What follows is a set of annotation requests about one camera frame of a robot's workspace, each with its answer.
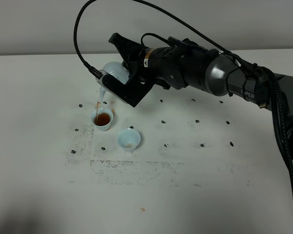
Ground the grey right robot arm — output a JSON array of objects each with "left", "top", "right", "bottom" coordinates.
[{"left": 139, "top": 37, "right": 293, "bottom": 157}]

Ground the light blue teacup front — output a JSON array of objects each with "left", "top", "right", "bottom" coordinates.
[{"left": 116, "top": 128, "right": 141, "bottom": 152}]

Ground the black camera cable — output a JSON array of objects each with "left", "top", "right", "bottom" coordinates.
[{"left": 73, "top": 0, "right": 293, "bottom": 234}]

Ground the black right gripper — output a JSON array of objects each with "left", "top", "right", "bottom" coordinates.
[{"left": 108, "top": 33, "right": 210, "bottom": 90}]

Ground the light blue teacup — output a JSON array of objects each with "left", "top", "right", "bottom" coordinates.
[
  {"left": 91, "top": 108, "right": 114, "bottom": 131},
  {"left": 116, "top": 128, "right": 141, "bottom": 152}
]

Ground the light blue porcelain teapot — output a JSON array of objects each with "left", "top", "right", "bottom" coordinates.
[{"left": 96, "top": 61, "right": 129, "bottom": 103}]

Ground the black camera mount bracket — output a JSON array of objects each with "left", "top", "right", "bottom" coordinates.
[{"left": 103, "top": 71, "right": 157, "bottom": 107}]

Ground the silver depth camera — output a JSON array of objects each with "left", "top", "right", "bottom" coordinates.
[{"left": 97, "top": 69, "right": 129, "bottom": 103}]

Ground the light blue teacup rear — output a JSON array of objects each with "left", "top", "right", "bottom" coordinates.
[{"left": 91, "top": 108, "right": 114, "bottom": 131}]

